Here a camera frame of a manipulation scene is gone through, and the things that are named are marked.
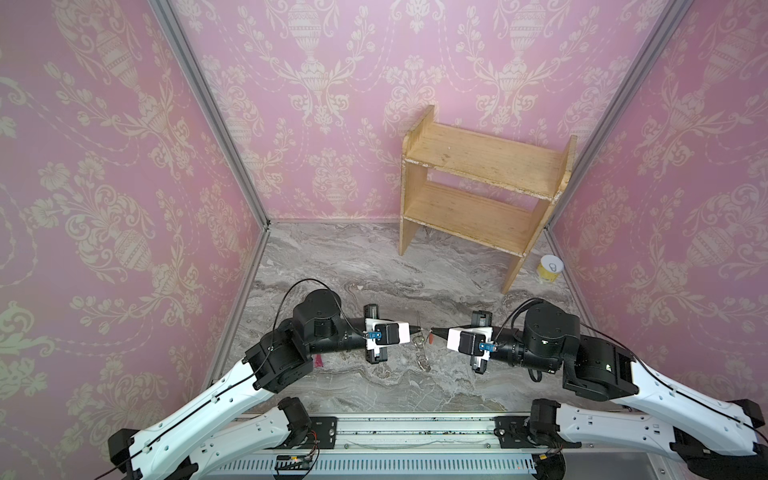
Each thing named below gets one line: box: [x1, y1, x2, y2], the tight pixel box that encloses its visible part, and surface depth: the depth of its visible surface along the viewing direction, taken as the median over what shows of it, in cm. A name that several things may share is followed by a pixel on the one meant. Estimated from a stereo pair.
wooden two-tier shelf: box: [399, 105, 578, 293], surface depth 83 cm
